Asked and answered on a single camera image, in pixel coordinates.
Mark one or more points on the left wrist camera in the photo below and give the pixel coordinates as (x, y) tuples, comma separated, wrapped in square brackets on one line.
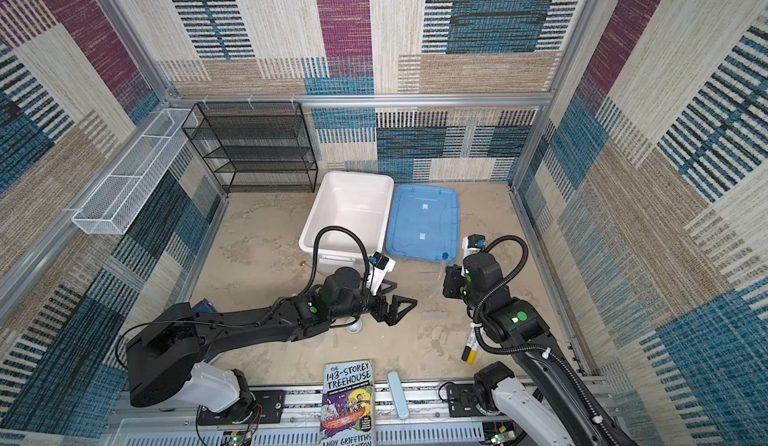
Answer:
[(380, 266)]

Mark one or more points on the yellow capped white marker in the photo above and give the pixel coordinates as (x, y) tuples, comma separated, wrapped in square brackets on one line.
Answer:
[(473, 353)]

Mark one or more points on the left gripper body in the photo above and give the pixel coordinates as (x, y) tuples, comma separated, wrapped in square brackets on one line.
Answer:
[(363, 304)]

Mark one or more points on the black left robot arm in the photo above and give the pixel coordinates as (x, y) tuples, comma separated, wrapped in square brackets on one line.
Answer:
[(161, 357)]

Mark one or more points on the blue plastic bin lid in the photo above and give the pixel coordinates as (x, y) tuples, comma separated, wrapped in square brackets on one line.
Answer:
[(423, 223)]

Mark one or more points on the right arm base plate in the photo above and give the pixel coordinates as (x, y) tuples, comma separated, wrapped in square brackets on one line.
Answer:
[(466, 400)]

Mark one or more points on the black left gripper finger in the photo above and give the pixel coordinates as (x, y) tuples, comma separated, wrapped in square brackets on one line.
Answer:
[(386, 287), (399, 307)]

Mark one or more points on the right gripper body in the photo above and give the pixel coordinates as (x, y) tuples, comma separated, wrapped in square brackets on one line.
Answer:
[(457, 287)]

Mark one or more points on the white wire wall basket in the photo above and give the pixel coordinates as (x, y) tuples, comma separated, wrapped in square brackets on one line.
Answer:
[(118, 198)]

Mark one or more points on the light blue case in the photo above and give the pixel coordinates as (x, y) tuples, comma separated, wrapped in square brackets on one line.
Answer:
[(398, 396)]

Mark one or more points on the treehouse paperback book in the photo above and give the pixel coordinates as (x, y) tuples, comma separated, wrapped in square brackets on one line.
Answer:
[(347, 404)]

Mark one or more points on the white plastic storage bin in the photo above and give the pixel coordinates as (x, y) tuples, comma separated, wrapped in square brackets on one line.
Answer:
[(359, 202)]

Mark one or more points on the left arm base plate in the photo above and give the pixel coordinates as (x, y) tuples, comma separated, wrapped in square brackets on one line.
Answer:
[(263, 407)]

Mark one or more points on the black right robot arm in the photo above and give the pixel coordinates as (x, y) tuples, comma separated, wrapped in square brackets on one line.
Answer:
[(563, 411)]

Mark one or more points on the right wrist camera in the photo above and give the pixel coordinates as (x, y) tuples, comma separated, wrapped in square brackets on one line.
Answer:
[(472, 244)]

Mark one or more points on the black mesh shelf rack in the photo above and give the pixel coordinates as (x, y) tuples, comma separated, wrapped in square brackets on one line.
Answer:
[(254, 146)]

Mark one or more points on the clear test tube rack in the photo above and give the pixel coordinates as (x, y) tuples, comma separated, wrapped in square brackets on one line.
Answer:
[(429, 285)]

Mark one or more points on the dark blue notebook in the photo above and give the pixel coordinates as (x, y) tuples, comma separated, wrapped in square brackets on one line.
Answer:
[(203, 306)]

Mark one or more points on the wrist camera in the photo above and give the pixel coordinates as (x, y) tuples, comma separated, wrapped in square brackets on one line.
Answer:
[(472, 244), (380, 266)]

